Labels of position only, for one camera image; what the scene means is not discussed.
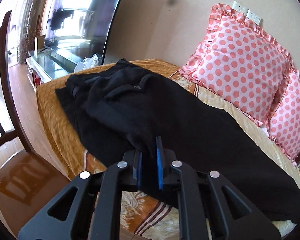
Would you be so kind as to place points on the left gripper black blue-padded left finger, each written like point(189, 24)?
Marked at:
point(89, 207)

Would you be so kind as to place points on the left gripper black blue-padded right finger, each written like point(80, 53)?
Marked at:
point(210, 207)

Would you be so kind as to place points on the black pants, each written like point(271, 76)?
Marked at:
point(127, 107)

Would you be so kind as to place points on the yellow patterned bed cover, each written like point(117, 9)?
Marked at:
point(140, 213)

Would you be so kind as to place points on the dark wooden chair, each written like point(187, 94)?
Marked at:
point(26, 176)

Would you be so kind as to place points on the pink polka dot pillow right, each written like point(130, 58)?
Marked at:
point(284, 125)

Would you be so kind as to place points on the pink polka dot pillow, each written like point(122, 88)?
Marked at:
point(284, 125)
point(241, 63)

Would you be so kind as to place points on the white phone stand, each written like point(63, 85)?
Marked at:
point(79, 67)

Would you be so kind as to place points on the clear plastic bag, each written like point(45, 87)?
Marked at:
point(91, 62)

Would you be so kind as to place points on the pink polka dot pillow left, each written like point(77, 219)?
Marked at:
point(241, 63)

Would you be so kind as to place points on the glass tv stand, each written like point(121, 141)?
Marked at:
point(48, 64)

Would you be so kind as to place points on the black flat screen television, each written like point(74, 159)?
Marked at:
point(78, 29)

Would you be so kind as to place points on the white wall socket left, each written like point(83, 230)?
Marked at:
point(239, 8)

